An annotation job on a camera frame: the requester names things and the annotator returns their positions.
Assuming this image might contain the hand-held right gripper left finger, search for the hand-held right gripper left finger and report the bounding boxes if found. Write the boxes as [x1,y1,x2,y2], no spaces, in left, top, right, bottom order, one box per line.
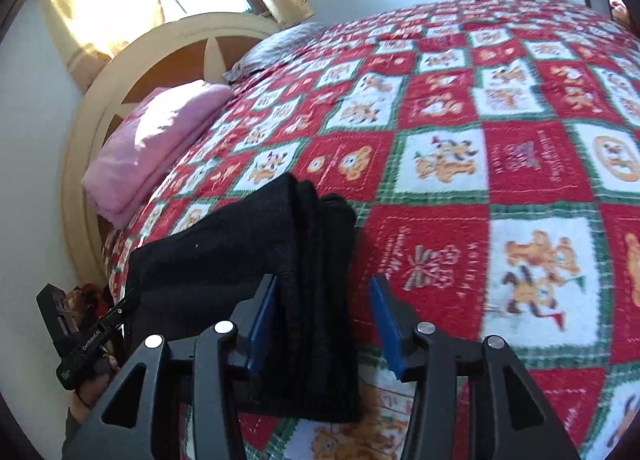
[75,274,278,460]

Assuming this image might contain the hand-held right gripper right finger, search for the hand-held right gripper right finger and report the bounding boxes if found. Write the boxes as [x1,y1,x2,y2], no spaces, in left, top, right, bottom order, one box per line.
[368,275,581,460]

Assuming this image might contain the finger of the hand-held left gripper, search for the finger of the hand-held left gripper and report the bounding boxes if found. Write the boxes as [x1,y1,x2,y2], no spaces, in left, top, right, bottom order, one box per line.
[97,290,138,336]

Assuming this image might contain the black pants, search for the black pants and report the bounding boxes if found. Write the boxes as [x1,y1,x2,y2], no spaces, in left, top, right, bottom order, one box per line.
[122,172,363,423]

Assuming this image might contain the person's left hand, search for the person's left hand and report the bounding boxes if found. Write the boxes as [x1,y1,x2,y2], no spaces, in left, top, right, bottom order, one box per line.
[67,355,121,423]

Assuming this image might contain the pink folded blanket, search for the pink folded blanket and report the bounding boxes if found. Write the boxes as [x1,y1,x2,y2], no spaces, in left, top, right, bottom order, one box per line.
[81,80,233,230]

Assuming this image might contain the red printed blanket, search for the red printed blanket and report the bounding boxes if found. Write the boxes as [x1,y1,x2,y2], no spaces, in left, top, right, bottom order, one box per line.
[102,0,640,460]

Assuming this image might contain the grey striped pillow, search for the grey striped pillow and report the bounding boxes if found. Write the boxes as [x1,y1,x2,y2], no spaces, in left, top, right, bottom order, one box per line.
[222,21,331,83]

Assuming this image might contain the cream wooden headboard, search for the cream wooden headboard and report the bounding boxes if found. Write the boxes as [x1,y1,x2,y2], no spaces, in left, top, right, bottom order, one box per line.
[59,12,283,286]

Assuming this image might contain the sheer yellow curtain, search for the sheer yellow curtain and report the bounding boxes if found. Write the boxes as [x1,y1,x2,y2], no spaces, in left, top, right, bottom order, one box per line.
[40,0,166,91]

